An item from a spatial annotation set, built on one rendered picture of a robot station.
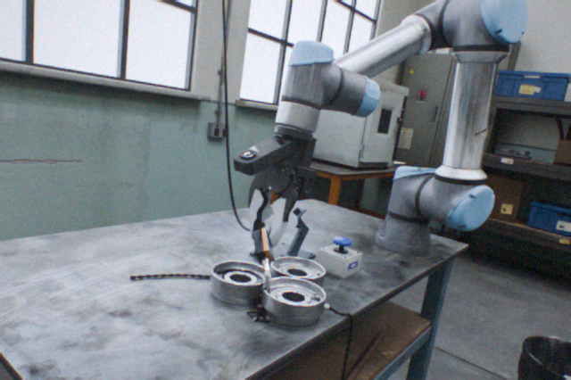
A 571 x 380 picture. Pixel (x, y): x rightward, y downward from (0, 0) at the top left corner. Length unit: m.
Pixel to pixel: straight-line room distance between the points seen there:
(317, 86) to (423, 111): 3.91
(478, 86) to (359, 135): 1.98
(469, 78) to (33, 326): 0.93
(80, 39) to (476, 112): 1.86
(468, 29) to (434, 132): 3.56
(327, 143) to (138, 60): 1.40
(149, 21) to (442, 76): 3.00
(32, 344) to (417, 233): 0.89
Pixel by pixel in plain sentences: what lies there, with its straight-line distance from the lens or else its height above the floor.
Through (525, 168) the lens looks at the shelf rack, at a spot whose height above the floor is 0.94.
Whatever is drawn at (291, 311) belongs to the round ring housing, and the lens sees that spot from 0.66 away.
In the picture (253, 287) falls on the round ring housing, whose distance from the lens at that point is 0.71.
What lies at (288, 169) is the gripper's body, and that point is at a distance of 0.73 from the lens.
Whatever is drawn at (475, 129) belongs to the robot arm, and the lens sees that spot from 1.05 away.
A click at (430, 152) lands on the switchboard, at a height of 0.91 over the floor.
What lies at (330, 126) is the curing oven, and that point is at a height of 1.06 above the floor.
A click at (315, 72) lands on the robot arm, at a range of 0.74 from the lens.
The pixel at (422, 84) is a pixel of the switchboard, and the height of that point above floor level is 1.58.
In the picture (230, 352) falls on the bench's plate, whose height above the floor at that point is 0.80.
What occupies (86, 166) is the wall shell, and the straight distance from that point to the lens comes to 2.32.
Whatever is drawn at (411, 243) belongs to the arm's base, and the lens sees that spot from 1.18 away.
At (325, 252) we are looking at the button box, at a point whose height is 0.84.
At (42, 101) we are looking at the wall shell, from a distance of 2.19.
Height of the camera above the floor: 1.13
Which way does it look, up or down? 11 degrees down
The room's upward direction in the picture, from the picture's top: 8 degrees clockwise
